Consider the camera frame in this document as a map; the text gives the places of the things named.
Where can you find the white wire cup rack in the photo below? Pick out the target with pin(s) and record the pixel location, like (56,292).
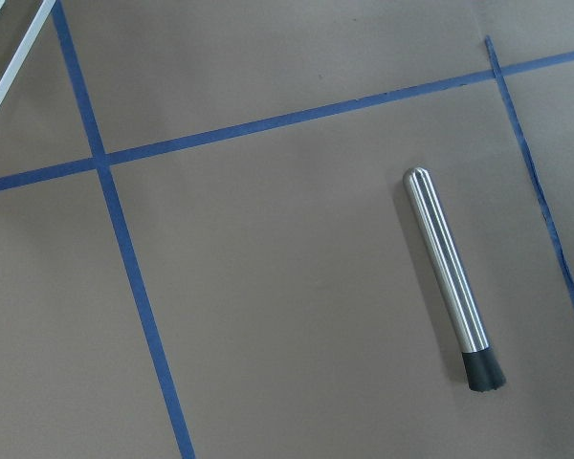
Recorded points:
(24,47)

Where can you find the steel muddler black tip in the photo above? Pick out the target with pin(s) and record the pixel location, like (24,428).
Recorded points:
(482,369)

